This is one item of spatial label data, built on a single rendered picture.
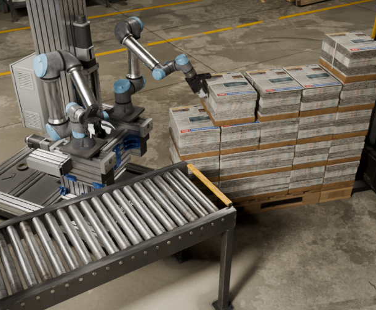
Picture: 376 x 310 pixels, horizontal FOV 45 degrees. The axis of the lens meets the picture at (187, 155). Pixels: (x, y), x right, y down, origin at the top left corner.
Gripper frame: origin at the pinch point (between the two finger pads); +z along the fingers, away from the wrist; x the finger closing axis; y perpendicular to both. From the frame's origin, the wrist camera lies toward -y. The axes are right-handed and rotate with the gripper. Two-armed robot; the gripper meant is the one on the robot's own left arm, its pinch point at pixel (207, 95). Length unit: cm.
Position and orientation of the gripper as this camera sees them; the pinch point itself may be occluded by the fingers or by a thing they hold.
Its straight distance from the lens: 314.6
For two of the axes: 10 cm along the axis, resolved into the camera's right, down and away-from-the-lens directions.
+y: -8.4, 5.3, 1.1
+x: 2.4, 5.4, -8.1
